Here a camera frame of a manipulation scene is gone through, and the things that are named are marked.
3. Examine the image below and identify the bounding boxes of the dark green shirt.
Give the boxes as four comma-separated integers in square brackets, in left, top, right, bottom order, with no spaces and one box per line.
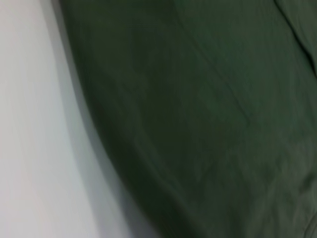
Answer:
[58,0,317,238]

